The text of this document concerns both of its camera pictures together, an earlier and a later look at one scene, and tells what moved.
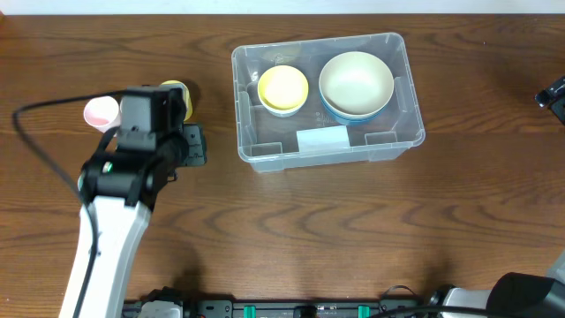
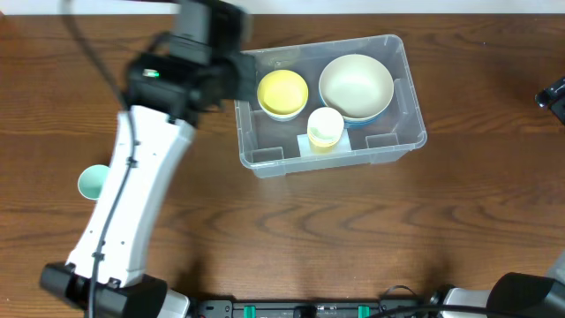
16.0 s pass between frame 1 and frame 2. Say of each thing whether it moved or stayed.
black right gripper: stayed
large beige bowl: stayed
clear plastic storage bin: stayed
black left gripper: moved
